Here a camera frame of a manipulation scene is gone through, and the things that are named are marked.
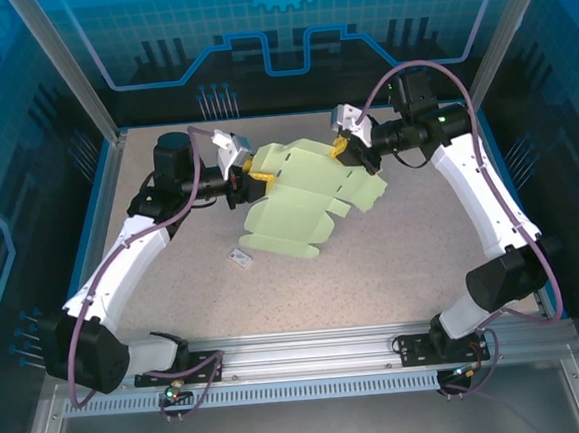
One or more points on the small black LED module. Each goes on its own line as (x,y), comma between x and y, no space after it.
(172,392)
(464,370)

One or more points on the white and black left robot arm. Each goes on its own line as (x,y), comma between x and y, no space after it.
(118,270)

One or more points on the small white printed card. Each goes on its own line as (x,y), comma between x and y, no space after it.
(241,258)

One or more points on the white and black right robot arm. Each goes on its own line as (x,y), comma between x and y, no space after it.
(473,197)

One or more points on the aluminium frame post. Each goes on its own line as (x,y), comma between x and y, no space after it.
(506,34)
(67,68)

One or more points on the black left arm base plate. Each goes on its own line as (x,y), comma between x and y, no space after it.
(143,381)

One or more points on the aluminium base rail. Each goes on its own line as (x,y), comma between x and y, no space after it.
(305,348)

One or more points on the blue table edge strip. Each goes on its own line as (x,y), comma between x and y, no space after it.
(518,193)
(281,114)
(83,243)

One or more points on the light green paper box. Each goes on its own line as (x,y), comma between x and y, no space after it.
(298,201)

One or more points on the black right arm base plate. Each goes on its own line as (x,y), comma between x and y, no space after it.
(410,350)

